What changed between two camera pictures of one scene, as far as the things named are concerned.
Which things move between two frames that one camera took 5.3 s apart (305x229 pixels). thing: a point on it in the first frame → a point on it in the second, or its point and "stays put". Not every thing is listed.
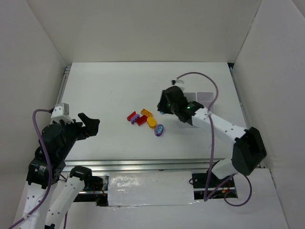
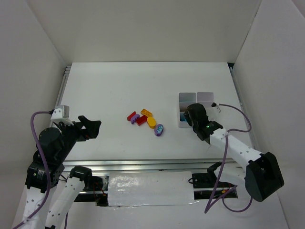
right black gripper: x=165 y=102 → x=190 y=118
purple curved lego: x=133 y=118 stays put
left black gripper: x=79 y=129 stays put
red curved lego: x=131 y=115 stays put
